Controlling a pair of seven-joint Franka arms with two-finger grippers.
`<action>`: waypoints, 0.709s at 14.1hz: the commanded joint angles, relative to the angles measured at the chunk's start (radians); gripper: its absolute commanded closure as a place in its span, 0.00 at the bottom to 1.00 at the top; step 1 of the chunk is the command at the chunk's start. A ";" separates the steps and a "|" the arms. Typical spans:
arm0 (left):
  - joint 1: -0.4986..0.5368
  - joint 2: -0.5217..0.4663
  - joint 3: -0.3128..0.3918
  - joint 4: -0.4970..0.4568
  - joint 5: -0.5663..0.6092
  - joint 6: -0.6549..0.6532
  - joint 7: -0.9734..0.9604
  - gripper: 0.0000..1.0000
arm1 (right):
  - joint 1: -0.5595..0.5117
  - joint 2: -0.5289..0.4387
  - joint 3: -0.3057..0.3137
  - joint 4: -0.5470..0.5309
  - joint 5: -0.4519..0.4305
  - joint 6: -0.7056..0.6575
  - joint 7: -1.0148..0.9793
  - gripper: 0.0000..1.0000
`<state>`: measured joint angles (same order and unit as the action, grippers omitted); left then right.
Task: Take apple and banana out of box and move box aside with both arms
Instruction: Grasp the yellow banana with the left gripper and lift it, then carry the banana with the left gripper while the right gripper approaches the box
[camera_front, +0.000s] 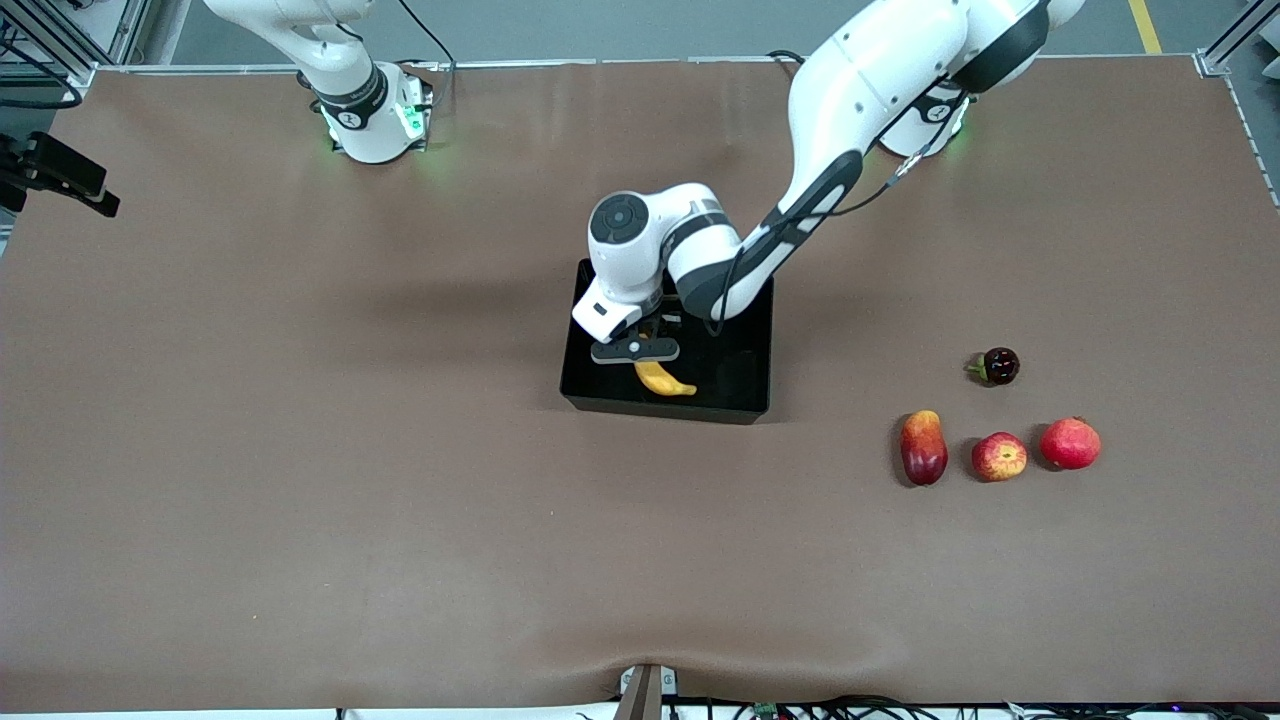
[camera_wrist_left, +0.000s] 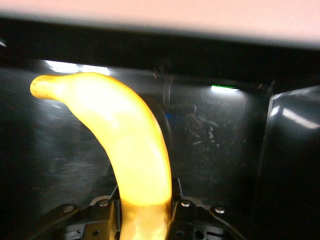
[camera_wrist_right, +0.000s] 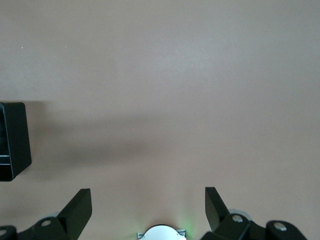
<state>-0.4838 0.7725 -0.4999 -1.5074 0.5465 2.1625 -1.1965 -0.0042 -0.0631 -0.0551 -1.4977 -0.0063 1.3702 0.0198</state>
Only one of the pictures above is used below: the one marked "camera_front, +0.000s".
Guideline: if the yellow banana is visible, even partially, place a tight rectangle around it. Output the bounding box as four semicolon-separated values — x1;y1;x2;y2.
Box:
635;318;698;398

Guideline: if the aluminium frame post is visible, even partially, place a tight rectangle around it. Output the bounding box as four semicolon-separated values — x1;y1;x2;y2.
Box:
0;0;151;101
1195;0;1280;77

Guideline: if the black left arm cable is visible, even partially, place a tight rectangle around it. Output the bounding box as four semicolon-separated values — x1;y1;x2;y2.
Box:
705;85;969;337

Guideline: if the dark purple mangosteen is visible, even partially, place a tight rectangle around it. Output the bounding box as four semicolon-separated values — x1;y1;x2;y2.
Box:
966;346;1021;387

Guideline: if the red yellow mango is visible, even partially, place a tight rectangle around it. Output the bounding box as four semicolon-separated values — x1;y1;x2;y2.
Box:
899;410;949;488

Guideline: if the red pomegranate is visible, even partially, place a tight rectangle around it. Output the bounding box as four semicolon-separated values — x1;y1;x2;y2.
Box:
1038;416;1102;472

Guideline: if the red yellow apple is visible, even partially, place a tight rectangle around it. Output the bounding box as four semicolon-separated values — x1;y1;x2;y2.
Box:
971;431;1029;483

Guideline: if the brown silver camera mount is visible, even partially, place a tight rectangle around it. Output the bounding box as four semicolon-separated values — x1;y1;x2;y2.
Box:
618;663;679;720

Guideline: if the black cable bundle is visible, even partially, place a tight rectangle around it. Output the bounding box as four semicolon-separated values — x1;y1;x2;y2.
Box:
575;695;1280;720

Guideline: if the black right base cable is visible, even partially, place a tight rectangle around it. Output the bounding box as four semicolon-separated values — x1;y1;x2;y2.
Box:
398;0;458;101

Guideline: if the black plastic box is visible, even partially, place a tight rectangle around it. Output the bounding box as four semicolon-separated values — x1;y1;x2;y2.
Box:
559;258;776;426

